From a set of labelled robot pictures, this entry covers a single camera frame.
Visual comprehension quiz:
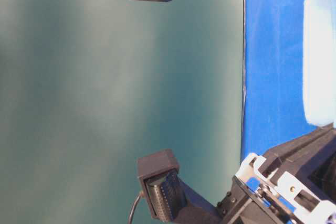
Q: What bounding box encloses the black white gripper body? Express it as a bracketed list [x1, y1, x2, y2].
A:
[217, 124, 335, 223]

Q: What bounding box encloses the light blue towel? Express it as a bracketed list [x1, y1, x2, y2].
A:
[302, 0, 335, 126]

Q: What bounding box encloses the blue table mat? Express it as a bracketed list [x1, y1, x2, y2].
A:
[241, 0, 321, 157]

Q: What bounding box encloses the green backdrop sheet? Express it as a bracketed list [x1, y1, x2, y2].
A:
[1, 0, 243, 223]

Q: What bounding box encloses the black camera cable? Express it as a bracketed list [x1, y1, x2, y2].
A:
[128, 191, 144, 224]

